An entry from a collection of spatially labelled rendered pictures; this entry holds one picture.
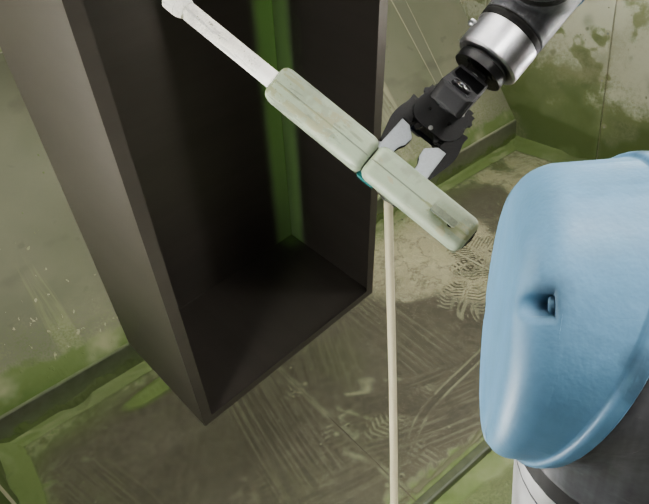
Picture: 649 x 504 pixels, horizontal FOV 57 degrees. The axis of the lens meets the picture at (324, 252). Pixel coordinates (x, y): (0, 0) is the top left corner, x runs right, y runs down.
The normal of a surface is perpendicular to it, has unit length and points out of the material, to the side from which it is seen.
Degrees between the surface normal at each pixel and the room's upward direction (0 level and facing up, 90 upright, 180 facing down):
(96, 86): 102
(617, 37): 90
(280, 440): 0
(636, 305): 46
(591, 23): 90
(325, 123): 53
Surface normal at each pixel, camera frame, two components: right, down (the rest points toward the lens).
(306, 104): -0.09, 0.00
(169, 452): -0.16, -0.79
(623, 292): -0.29, -0.22
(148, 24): 0.70, 0.50
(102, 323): 0.42, -0.10
